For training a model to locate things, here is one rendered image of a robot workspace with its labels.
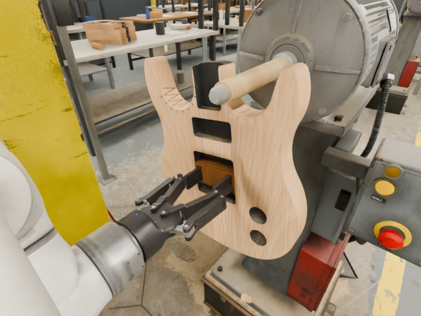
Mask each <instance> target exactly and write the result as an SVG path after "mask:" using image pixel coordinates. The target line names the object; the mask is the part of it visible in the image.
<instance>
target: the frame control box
mask: <svg viewBox="0 0 421 316"><path fill-rule="evenodd" d="M387 164H397V165H399V166H400V167H401V168H402V169H403V175H402V177H400V178H398V179H389V178H387V177H386V176H385V175H384V174H383V168H384V167H385V166H386V165H387ZM378 181H389V182H391V183H392V184H393V185H394V186H395V190H394V192H393V193H392V194H390V195H382V194H380V193H378V192H377V191H376V189H375V184H376V182H378ZM388 229H392V230H395V231H396V232H397V233H398V234H400V235H401V236H402V237H403V239H404V244H403V247H402V248H400V249H398V250H391V249H388V248H386V247H384V246H383V245H381V244H380V242H379V241H378V235H379V232H381V231H383V230H388ZM343 230H344V231H346V232H347V233H349V234H352V235H354V236H355V238H356V242H357V243H358V244H360V245H364V244H365V243H366V242H369V243H371V244H373V245H375V246H377V247H379V248H381V249H383V250H385V251H387V252H389V253H391V254H393V255H396V256H398V257H400V258H402V259H404V260H406V261H409V262H411V263H413V264H414V265H417V266H419V267H421V147H419V146H416V145H412V144H408V143H405V142H401V141H398V140H394V139H390V138H387V137H384V138H383V139H382V141H381V142H380V145H379V147H378V149H377V151H376V153H375V155H374V157H373V160H372V162H371V164H370V166H369V168H368V171H367V173H366V176H365V178H364V180H363V179H360V178H357V177H356V198H355V200H354V203H353V205H352V207H351V209H350V212H349V214H348V216H347V218H346V221H345V223H344V225H343Z"/></svg>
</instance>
